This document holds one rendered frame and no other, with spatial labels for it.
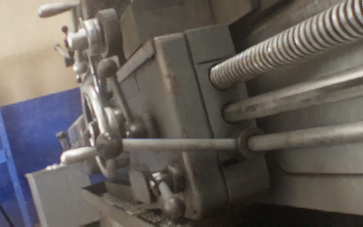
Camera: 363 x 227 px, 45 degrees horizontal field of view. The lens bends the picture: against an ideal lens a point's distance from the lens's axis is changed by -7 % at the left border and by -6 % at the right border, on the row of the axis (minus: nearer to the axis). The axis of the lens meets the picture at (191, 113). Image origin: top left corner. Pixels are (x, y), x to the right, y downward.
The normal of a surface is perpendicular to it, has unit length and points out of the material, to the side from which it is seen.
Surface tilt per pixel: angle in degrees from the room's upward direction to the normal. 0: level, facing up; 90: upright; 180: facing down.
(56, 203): 90
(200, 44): 90
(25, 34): 90
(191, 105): 90
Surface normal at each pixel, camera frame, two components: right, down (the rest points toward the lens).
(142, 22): 0.33, -0.11
